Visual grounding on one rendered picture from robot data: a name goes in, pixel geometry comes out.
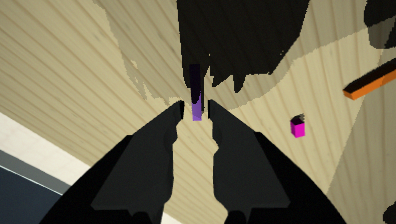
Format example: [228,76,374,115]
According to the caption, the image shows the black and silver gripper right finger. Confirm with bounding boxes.
[208,99,347,224]

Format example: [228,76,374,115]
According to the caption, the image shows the orange rod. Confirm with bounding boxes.
[343,63,396,100]

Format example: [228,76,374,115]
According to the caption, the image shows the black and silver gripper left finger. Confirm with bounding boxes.
[39,100,185,224]

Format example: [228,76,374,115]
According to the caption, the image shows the magenta cube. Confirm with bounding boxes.
[290,118,305,138]

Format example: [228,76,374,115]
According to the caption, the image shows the purple rod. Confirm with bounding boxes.
[189,64,202,121]

